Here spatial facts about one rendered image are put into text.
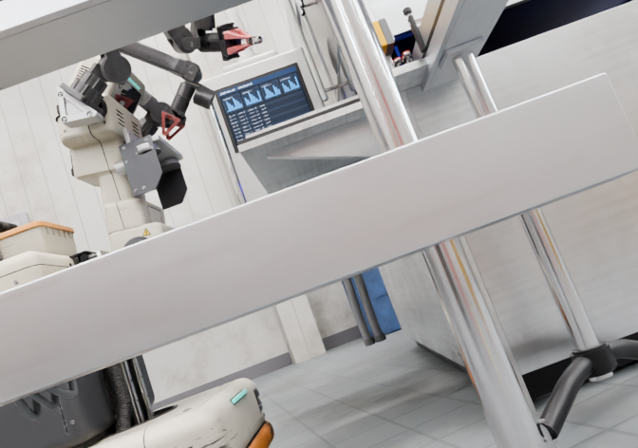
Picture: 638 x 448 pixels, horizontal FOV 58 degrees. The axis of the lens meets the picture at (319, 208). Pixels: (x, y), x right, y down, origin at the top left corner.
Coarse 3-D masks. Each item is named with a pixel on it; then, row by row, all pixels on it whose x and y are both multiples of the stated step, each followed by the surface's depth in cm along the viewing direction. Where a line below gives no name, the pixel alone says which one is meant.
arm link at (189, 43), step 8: (208, 16) 170; (192, 24) 171; (200, 24) 171; (208, 24) 171; (192, 32) 172; (184, 40) 167; (192, 40) 168; (184, 48) 168; (192, 48) 169; (200, 48) 170
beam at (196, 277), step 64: (512, 128) 66; (576, 128) 66; (320, 192) 66; (384, 192) 66; (448, 192) 65; (512, 192) 65; (576, 192) 66; (128, 256) 66; (192, 256) 65; (256, 256) 65; (320, 256) 65; (384, 256) 65; (0, 320) 65; (64, 320) 65; (128, 320) 64; (192, 320) 64; (0, 384) 64
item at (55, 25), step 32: (0, 0) 69; (32, 0) 69; (64, 0) 69; (96, 0) 69; (128, 0) 71; (160, 0) 73; (192, 0) 76; (224, 0) 78; (0, 32) 68; (32, 32) 70; (64, 32) 73; (96, 32) 75; (128, 32) 78; (160, 32) 80; (0, 64) 74; (32, 64) 77; (64, 64) 79
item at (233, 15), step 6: (228, 12) 272; (234, 12) 272; (228, 18) 272; (234, 18) 271; (240, 18) 273; (240, 24) 271; (246, 42) 269; (246, 48) 268; (252, 48) 271; (240, 54) 269; (246, 54) 266; (252, 54) 267; (240, 60) 268
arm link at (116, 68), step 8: (120, 48) 160; (104, 56) 159; (112, 56) 158; (120, 56) 159; (104, 64) 157; (112, 64) 158; (120, 64) 159; (128, 64) 160; (104, 72) 158; (112, 72) 159; (120, 72) 160; (128, 72) 161; (112, 80) 159; (120, 80) 160
